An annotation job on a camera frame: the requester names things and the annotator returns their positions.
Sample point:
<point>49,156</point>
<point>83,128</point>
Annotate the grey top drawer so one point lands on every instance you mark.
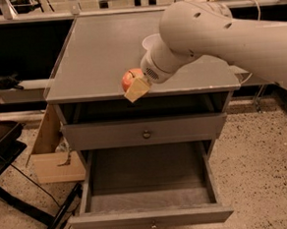
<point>175,129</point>

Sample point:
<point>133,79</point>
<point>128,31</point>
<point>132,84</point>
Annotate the grey drawer cabinet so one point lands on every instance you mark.
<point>87,86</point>

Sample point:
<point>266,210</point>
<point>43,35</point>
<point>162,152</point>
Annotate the black office chair base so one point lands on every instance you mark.
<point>20,180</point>

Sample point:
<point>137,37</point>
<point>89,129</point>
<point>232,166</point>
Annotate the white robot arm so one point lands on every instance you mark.
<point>188,30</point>

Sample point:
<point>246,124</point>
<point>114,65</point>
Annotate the red apple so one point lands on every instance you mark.
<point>128,77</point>

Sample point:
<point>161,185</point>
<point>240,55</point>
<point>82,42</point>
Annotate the open grey middle drawer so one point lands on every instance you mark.
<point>153,186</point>

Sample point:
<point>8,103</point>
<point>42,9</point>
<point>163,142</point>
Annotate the round brass drawer knob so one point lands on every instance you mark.
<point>146,134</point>

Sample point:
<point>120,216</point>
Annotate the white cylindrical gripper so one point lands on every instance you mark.
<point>150,69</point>

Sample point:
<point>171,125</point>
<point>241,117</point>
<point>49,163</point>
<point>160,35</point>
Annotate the white ceramic bowl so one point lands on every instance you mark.
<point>149,41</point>

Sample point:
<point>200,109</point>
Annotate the wooden board box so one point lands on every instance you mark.
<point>50,156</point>

